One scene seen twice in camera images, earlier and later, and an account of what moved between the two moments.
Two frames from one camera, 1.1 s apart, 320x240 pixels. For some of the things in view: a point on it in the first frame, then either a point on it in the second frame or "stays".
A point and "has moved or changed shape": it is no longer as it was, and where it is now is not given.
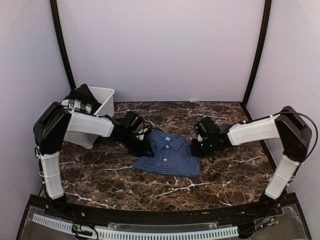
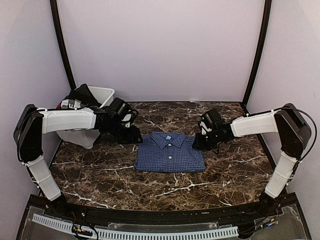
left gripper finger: [149, 152] → [137, 138]
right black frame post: [264, 30] stays
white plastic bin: [105, 97] stays
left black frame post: [54, 9] stays
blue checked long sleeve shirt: [173, 157] has moved or changed shape
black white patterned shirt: [81, 99] stays
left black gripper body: [135, 148] → [121, 135]
